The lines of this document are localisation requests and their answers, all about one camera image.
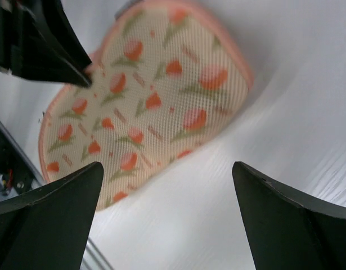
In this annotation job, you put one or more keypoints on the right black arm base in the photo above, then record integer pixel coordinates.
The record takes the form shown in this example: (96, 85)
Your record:
(16, 177)

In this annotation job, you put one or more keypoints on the aluminium mounting rail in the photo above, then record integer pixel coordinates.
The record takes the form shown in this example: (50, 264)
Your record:
(46, 226)

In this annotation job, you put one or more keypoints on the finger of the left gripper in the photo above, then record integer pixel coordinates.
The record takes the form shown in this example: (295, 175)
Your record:
(38, 43)

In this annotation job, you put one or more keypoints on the pink floral laundry bag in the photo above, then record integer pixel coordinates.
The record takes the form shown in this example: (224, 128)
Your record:
(167, 79)

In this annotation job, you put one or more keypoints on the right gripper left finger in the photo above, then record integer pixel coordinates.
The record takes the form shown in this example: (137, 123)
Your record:
(48, 227)

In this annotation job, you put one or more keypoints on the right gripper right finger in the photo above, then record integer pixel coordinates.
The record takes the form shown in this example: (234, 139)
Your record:
(287, 228)

